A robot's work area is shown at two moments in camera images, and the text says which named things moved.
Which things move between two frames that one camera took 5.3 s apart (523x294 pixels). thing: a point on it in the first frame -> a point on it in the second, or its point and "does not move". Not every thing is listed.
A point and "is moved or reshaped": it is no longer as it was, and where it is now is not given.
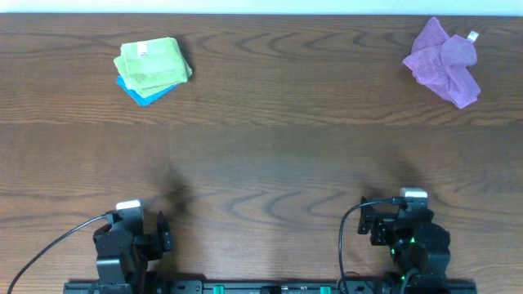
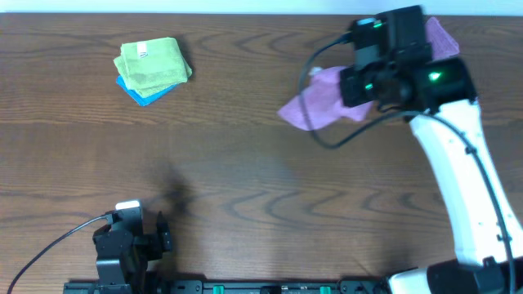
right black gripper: x=383 y=225 -> x=349 y=98
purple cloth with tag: x=440 y=62 is moved or reshaped
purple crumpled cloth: x=433 y=47 does not move
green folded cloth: x=149 y=65 does not move
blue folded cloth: x=137 y=97 does not move
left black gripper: x=155 y=241 does not move
